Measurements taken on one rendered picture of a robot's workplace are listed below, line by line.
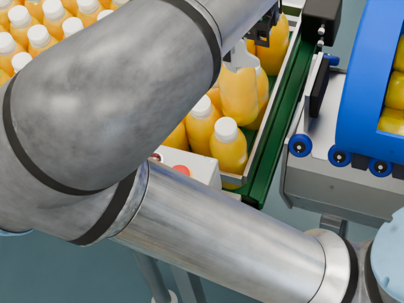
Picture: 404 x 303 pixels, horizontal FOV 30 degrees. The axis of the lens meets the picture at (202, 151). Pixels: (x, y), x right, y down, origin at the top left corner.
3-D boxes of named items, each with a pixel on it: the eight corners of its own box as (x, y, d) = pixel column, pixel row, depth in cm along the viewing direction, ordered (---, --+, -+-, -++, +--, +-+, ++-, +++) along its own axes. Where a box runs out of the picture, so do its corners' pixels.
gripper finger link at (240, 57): (257, 90, 120) (258, 47, 113) (221, 82, 121) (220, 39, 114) (263, 77, 122) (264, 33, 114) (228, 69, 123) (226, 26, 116)
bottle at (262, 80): (276, 114, 151) (275, 65, 136) (256, 137, 149) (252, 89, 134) (250, 98, 153) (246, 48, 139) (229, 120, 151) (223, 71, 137)
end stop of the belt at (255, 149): (247, 184, 138) (246, 177, 135) (243, 183, 138) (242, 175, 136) (305, 18, 156) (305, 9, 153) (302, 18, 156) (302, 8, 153)
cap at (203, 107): (186, 112, 134) (184, 106, 132) (196, 95, 135) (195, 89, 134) (204, 120, 132) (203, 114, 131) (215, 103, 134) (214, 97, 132)
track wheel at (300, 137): (313, 139, 137) (315, 135, 139) (289, 133, 138) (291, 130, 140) (308, 161, 139) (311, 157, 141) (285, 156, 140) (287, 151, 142)
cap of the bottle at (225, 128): (229, 144, 129) (228, 139, 128) (210, 134, 131) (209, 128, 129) (241, 128, 131) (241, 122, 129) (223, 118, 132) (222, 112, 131)
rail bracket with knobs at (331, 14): (330, 59, 156) (332, 27, 147) (296, 52, 158) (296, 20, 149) (341, 23, 161) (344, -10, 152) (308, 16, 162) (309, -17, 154)
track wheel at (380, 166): (395, 159, 133) (397, 155, 135) (370, 153, 135) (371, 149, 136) (390, 181, 135) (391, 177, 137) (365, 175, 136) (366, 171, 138)
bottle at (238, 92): (264, 121, 136) (260, 67, 122) (229, 132, 136) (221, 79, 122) (251, 92, 140) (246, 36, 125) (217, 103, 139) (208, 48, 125)
